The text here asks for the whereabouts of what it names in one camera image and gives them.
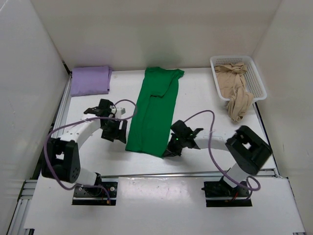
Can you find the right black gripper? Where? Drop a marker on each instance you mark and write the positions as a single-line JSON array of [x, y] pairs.
[[171, 151]]

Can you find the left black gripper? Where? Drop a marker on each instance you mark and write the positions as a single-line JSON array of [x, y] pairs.
[[119, 134]]

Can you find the green t shirt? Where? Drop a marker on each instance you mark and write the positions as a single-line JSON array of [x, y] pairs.
[[150, 127]]

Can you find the purple t shirt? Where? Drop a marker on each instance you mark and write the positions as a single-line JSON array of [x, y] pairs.
[[90, 81]]

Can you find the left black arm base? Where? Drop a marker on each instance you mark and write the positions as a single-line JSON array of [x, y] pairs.
[[97, 197]]

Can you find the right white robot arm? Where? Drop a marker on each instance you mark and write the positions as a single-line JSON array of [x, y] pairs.
[[249, 151]]

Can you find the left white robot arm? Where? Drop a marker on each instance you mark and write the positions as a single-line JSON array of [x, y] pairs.
[[63, 151]]

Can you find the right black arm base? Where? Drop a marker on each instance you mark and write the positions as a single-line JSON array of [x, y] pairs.
[[218, 194]]

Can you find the beige t shirt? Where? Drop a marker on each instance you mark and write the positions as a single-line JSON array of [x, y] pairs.
[[232, 85]]

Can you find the white plastic basket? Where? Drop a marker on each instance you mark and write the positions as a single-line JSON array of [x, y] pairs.
[[253, 80]]

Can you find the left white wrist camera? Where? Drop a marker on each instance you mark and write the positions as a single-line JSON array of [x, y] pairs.
[[118, 112]]

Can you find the aluminium frame rail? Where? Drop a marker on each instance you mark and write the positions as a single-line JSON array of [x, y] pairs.
[[47, 160]]

